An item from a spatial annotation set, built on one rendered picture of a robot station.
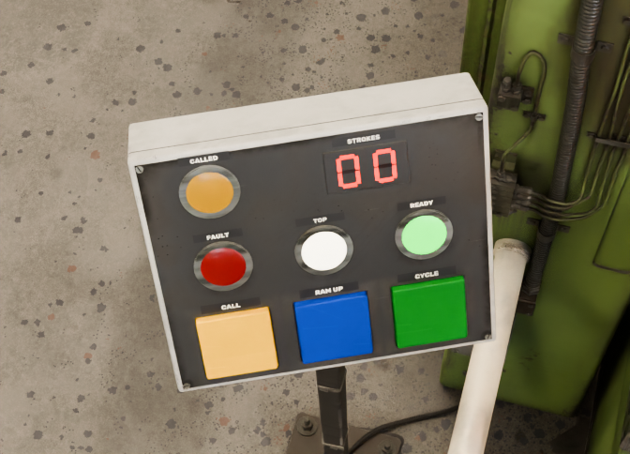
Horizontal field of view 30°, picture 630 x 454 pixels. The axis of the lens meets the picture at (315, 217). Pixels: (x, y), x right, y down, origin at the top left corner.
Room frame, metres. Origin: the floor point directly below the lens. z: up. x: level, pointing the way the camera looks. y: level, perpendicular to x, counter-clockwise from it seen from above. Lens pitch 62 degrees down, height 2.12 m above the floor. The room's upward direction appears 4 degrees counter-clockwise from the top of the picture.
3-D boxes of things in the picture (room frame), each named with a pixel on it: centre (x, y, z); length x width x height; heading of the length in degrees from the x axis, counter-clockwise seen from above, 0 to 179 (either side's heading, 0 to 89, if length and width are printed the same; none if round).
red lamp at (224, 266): (0.51, 0.09, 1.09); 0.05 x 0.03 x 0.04; 70
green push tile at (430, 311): (0.48, -0.11, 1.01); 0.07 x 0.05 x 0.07; 95
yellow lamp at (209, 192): (0.55, 0.10, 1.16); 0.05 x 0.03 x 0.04; 70
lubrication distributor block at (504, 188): (0.73, -0.25, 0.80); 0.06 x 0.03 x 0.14; 70
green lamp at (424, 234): (0.53, -0.11, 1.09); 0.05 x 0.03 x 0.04; 70
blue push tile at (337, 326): (0.48, -0.01, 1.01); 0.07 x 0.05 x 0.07; 95
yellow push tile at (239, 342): (0.47, 0.09, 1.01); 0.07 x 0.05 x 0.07; 95
